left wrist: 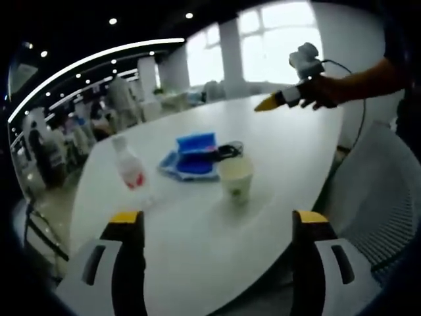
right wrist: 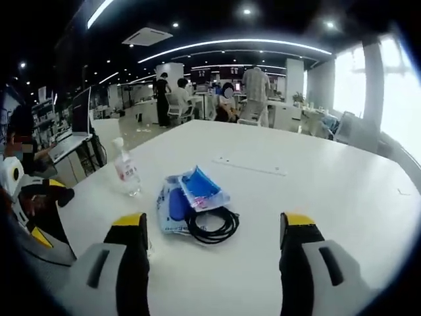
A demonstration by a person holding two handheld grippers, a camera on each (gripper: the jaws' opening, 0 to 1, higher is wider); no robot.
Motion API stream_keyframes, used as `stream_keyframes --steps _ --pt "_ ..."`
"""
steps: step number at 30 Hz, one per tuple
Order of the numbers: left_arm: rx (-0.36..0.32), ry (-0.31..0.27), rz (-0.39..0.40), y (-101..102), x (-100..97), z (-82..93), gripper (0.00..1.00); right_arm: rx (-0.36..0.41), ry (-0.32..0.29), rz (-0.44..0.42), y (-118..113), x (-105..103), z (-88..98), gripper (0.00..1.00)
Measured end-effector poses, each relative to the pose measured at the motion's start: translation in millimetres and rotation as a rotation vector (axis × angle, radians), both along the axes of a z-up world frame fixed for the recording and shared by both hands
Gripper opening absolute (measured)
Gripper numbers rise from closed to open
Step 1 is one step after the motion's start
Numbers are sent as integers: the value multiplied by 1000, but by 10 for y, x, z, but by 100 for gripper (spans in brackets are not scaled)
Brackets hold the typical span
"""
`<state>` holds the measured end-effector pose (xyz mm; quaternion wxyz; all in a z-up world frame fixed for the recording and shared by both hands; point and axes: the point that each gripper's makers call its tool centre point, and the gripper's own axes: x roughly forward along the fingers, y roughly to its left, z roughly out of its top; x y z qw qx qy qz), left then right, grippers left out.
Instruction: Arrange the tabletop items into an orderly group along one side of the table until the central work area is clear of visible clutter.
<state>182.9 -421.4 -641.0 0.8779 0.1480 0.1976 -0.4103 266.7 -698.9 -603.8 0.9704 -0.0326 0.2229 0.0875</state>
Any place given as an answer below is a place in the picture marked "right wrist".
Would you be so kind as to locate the black rounded object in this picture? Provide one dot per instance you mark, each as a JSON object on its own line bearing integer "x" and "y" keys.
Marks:
{"x": 65, "y": 197}

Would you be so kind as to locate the potted green plant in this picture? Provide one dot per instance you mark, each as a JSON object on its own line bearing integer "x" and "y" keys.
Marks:
{"x": 298, "y": 97}

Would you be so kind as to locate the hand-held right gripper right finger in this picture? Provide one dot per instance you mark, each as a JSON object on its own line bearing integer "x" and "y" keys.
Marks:
{"x": 302, "y": 283}

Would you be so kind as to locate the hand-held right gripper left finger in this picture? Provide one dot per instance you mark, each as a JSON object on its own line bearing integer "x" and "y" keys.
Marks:
{"x": 128, "y": 283}

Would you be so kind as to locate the white office chair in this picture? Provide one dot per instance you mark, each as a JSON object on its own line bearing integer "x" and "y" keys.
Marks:
{"x": 172, "y": 107}
{"x": 250, "y": 112}

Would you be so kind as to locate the white low cabinet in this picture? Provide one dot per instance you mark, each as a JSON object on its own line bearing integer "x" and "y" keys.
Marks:
{"x": 105, "y": 138}

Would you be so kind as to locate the large dark monitor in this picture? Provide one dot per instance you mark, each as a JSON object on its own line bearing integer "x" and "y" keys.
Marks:
{"x": 82, "y": 112}

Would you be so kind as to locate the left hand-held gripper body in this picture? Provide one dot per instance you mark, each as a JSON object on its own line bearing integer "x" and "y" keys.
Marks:
{"x": 10, "y": 174}

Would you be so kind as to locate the plastic packet with blue pad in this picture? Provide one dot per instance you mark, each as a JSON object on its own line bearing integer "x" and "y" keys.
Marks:
{"x": 176, "y": 204}

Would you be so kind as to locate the clear plastic bottle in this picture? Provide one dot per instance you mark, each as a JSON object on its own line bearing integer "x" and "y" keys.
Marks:
{"x": 126, "y": 171}

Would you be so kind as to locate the grey mesh office chair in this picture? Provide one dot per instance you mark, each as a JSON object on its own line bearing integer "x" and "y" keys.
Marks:
{"x": 49, "y": 258}

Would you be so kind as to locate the blue tissue pack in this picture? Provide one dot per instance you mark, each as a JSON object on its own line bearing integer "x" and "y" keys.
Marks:
{"x": 204, "y": 187}

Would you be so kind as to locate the white table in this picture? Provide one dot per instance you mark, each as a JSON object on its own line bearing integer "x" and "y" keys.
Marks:
{"x": 263, "y": 197}

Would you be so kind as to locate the ceiling air conditioner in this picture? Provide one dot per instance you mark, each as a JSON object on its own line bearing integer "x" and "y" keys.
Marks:
{"x": 146, "y": 37}

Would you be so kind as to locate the white standing desk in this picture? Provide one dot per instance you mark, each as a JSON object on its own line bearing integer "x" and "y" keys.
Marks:
{"x": 69, "y": 146}

